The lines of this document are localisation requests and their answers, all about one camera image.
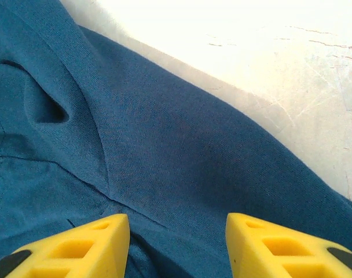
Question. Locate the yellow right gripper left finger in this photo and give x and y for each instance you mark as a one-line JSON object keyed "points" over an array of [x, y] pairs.
{"points": [[106, 252]]}

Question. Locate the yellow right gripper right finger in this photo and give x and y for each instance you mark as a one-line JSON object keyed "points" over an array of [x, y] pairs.
{"points": [[251, 257]]}

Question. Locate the blue t-shirt with cartoon print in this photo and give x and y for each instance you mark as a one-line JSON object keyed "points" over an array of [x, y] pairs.
{"points": [[164, 144]]}

